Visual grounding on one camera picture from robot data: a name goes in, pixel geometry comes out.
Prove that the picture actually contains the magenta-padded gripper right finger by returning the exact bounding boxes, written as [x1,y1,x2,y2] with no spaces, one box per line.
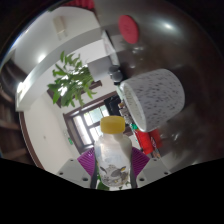
[129,146,172,188]

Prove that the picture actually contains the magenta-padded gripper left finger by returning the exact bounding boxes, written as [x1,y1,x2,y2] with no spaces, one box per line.
[56,148,99,189]

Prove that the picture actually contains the yellow-capped clear drink bottle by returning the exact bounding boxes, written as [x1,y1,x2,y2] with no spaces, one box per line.
[94,116,133,189]

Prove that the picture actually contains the red plastic box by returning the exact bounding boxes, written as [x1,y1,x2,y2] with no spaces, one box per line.
[134,128,165,157]

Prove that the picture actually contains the dark wooden double door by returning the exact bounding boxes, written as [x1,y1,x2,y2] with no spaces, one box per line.
[62,90,118,155]

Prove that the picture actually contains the white speckled mug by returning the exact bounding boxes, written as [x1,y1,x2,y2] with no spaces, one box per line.
[118,68,186,133]

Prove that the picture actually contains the leafy plant in white pot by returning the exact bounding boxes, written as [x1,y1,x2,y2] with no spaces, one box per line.
[47,50,113,109]

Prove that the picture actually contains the grey headphones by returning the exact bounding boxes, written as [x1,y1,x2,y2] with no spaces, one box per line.
[107,64,125,85]

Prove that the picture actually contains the flat round red coaster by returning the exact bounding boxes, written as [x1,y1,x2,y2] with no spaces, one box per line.
[117,14,140,45]

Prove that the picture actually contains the red carpeted stairs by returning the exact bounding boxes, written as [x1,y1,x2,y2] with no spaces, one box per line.
[62,0,95,10]

